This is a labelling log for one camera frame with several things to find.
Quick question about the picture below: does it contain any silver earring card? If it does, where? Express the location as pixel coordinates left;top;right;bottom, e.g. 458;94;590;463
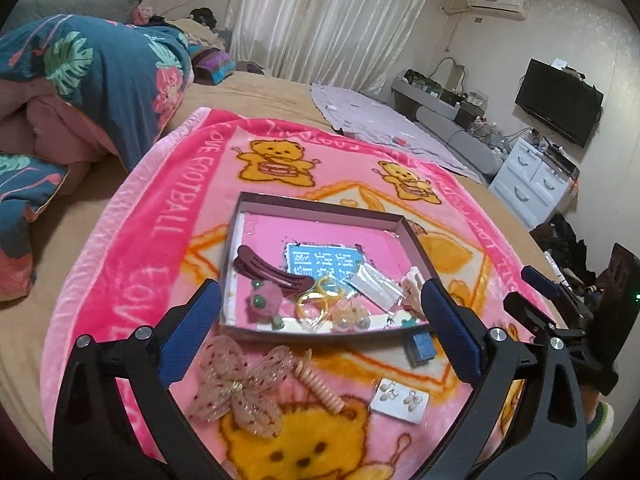
369;378;431;425

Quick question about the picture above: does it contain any grey wall shelf desk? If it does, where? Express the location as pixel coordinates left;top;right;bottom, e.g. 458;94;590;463
390;77;503;183

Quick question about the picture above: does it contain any black flat television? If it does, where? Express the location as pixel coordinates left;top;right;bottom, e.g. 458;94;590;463
515;58;604;148

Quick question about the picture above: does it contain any yellow hair ties bag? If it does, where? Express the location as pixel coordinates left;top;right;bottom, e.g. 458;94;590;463
294;274;347;333

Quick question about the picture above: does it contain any pink felt hair clip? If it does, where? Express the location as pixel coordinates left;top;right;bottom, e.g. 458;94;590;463
246;280;284;330

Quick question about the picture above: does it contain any clear plastic zip bag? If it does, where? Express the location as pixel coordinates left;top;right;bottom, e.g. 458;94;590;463
346;261;404;312

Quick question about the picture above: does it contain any pearl earrings pair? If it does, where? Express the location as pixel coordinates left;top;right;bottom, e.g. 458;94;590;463
331;302;371;334

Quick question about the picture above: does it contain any pile of dark clothes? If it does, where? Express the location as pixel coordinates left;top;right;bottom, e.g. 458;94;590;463
529;214;597;286

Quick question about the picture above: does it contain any maroon hair clip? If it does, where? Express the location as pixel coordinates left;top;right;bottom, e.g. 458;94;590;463
232;245;316;297

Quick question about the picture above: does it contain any shallow cardboard box tray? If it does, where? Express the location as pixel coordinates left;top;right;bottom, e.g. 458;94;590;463
218;190;436;339

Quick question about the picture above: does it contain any white pink claw clip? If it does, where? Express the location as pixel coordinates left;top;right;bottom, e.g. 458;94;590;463
400;266;426;320

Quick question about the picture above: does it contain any lilac bed sheet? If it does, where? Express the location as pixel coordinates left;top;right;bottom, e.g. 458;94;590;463
310;84;485;185

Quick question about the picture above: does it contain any pink bear fleece blanket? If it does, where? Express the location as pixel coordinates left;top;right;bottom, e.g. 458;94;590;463
40;107;551;479

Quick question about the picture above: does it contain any white pleated curtain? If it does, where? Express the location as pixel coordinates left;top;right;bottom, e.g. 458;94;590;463
226;0;427;93

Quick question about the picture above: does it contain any grey upholstered headboard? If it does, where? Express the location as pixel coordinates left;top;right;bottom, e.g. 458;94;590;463
1;0;141;34

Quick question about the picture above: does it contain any sheer butterfly bow clip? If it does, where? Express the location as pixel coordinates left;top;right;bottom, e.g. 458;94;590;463
186;335;293;439

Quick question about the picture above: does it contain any blue floral quilt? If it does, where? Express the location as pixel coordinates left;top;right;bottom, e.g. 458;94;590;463
1;14;193;301

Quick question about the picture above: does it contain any purple striped pillow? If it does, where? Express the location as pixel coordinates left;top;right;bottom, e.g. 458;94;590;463
191;47;236;86

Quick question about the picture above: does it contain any white air conditioner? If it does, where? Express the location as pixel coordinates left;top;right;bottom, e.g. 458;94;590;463
466;0;530;21

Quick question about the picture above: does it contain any peach spiral hair tie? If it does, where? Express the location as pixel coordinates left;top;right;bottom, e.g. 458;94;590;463
292;349;347;415

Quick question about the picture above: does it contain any person's right hand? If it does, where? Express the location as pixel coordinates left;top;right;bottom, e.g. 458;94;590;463
580;385;611;427

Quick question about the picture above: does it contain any white drawer cabinet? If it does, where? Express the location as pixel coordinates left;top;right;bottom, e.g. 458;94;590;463
489;139;578;230

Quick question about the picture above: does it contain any small blue jewelry box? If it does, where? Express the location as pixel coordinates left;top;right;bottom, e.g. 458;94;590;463
405;332;437;367

